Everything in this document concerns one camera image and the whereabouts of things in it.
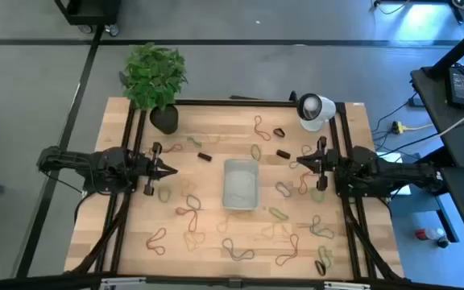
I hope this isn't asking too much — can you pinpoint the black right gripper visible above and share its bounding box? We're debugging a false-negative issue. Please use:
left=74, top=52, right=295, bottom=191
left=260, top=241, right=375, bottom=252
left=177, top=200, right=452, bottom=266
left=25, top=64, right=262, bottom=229
left=296, top=136, right=340, bottom=193

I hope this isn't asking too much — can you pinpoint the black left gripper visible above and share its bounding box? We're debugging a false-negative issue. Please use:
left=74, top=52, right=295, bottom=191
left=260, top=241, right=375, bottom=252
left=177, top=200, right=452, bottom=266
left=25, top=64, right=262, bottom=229
left=134, top=141, right=179, bottom=197

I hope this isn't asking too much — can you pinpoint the red rubber band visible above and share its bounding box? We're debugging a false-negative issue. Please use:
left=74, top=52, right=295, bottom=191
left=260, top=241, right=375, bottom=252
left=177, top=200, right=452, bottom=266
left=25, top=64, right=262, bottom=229
left=175, top=206, right=199, bottom=234
left=253, top=115, right=272, bottom=142
left=161, top=143, right=184, bottom=155
left=145, top=227, right=168, bottom=256
left=297, top=171, right=317, bottom=196
left=275, top=233, right=300, bottom=267

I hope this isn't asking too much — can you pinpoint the yellow rubber band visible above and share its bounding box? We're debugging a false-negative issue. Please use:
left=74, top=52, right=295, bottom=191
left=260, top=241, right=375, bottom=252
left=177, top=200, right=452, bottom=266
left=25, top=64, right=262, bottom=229
left=216, top=211, right=253, bottom=234
left=260, top=221, right=292, bottom=241
left=180, top=179, right=197, bottom=197
left=203, top=132, right=230, bottom=145
left=183, top=231, right=206, bottom=253

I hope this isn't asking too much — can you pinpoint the grey rubber band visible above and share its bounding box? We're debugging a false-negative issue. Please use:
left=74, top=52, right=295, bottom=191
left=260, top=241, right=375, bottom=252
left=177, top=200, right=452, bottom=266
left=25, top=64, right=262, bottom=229
left=275, top=181, right=293, bottom=198

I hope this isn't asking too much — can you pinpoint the teal rubber band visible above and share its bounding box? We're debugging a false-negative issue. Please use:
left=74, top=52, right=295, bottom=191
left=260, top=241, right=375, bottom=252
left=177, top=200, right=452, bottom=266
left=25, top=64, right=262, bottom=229
left=309, top=214, right=335, bottom=240
left=185, top=194, right=203, bottom=212
left=221, top=237, right=255, bottom=262

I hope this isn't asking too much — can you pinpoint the white plastic bin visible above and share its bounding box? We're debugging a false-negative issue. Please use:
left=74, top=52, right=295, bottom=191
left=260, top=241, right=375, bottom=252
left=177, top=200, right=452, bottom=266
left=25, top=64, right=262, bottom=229
left=222, top=158, right=260, bottom=212

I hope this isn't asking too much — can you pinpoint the black plant pot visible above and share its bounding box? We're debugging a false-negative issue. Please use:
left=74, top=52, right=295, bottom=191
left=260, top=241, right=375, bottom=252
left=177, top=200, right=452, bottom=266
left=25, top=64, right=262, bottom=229
left=149, top=103, right=180, bottom=135

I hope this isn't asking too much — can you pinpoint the white cylinder spot lamp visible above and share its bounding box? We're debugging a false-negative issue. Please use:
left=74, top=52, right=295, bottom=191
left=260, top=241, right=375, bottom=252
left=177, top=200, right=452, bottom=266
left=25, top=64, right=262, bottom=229
left=296, top=92, right=337, bottom=133

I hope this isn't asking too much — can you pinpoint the green artificial plant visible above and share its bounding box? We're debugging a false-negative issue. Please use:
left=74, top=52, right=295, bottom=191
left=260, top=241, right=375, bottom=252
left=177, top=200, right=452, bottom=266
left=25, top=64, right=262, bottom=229
left=118, top=42, right=189, bottom=112

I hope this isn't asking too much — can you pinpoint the black desk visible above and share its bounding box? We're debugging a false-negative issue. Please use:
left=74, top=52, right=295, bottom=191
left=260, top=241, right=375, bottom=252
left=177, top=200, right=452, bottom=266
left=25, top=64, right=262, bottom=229
left=410, top=63, right=464, bottom=265

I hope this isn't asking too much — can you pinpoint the plastic bottle red cap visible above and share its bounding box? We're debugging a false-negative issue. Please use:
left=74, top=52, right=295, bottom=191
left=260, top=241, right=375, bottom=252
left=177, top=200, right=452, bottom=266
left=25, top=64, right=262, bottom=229
left=415, top=226, right=451, bottom=249

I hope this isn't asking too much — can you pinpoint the black power adapter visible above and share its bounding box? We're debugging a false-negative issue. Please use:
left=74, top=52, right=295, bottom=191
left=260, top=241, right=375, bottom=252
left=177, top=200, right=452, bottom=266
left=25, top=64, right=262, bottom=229
left=445, top=66, right=464, bottom=110

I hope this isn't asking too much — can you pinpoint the black wheeled cart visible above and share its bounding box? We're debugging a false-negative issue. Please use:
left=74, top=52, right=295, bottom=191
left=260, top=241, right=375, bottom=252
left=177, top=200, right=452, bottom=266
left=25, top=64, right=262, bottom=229
left=53, top=0, right=122, bottom=38

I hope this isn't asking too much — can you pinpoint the black stand pole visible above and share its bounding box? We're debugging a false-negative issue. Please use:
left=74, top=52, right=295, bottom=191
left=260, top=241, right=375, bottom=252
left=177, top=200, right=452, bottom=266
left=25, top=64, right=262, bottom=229
left=422, top=18, right=464, bottom=81

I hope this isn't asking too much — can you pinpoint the yellow power cable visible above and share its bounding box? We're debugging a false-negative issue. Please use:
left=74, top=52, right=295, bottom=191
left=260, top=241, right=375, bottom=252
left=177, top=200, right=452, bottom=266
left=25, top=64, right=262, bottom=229
left=391, top=120, right=434, bottom=136

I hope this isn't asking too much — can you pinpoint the silver metal bracket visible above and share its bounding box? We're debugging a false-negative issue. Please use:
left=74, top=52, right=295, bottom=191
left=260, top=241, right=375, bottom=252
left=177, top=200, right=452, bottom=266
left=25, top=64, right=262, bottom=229
left=98, top=276, right=148, bottom=290
left=323, top=280, right=372, bottom=290

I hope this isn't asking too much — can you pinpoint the white cable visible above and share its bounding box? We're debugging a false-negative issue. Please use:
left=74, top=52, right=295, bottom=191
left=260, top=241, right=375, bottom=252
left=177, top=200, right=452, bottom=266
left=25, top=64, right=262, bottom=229
left=437, top=102, right=464, bottom=139

